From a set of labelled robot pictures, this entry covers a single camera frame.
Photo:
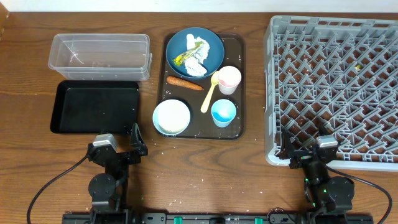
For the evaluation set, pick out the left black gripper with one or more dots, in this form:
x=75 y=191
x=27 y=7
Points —
x=121 y=156

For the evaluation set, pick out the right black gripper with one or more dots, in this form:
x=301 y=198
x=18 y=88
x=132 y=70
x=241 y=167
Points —
x=308 y=156

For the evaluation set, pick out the light blue rice bowl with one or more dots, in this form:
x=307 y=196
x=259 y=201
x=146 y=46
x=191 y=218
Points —
x=171 y=117

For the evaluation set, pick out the light blue plastic cup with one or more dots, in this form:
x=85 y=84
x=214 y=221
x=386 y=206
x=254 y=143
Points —
x=223 y=112

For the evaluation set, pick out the pink plastic cup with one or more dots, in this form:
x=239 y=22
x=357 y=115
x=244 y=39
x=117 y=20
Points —
x=229 y=78

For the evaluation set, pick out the yellow green snack wrapper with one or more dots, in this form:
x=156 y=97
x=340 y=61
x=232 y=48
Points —
x=180 y=59

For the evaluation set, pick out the white tissue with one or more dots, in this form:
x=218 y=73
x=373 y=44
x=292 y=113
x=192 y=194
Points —
x=195 y=63

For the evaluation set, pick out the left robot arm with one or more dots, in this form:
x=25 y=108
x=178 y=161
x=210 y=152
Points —
x=108 y=190

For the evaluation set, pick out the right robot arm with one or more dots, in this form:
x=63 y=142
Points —
x=330 y=196

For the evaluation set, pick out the grey dishwasher rack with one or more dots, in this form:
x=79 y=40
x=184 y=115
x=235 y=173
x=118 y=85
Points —
x=338 y=73

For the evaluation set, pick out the clear plastic waste bin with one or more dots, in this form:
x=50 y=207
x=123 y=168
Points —
x=125 y=57

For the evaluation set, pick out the black rectangular tray bin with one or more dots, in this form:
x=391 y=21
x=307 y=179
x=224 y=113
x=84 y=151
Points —
x=95 y=107

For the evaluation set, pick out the orange carrot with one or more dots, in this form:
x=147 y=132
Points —
x=183 y=83

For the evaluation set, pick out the dark brown serving tray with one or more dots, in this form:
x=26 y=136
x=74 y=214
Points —
x=201 y=124

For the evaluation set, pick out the yellow plastic spoon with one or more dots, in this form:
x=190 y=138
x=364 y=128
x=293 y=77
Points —
x=214 y=83

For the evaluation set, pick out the dark blue plate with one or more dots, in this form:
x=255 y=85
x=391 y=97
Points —
x=178 y=44

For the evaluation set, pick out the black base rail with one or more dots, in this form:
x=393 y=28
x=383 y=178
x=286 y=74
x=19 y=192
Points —
x=162 y=218

